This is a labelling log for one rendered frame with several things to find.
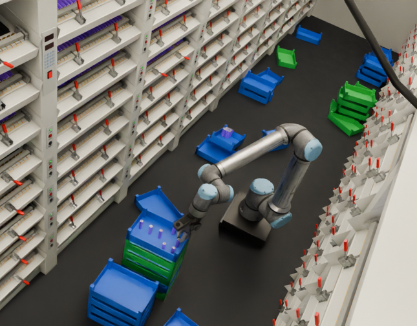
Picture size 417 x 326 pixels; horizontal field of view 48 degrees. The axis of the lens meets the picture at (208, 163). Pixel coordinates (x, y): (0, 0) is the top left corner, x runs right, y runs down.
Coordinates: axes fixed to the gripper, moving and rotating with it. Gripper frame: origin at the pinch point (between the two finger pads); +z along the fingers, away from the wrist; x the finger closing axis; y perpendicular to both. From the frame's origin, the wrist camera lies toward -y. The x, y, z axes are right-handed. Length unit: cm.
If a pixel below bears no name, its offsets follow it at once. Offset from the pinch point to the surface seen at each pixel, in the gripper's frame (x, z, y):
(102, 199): 64, 30, -1
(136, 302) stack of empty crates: -10.7, 29.3, -23.6
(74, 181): 53, -2, -36
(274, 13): 176, -72, 230
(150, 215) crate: 23.7, 4.3, -1.3
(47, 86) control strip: 42, -69, -73
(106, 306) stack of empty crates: -4, 36, -35
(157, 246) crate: 5.2, 8.4, -7.3
